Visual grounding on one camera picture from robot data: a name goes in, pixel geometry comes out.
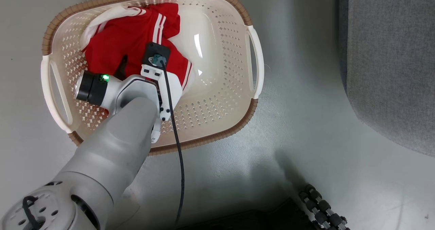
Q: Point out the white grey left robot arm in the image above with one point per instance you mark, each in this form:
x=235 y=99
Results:
x=108 y=148

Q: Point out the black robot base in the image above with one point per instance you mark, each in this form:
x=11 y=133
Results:
x=251 y=219

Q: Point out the cream perforated laundry basket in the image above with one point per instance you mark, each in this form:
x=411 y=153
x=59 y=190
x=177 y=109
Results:
x=217 y=87

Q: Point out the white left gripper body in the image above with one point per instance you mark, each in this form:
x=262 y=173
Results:
x=173 y=89

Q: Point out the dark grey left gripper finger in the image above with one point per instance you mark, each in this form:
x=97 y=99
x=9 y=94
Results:
x=122 y=68

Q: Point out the red white striped garment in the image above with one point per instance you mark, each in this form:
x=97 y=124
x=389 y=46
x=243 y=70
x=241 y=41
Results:
x=131 y=36

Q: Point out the black roller base wheel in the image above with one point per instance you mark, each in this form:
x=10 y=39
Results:
x=323 y=208

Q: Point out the grey upholstered furniture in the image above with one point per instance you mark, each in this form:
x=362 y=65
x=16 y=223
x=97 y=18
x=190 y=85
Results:
x=390 y=60

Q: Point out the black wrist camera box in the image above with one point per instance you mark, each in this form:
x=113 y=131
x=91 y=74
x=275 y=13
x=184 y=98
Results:
x=151 y=51

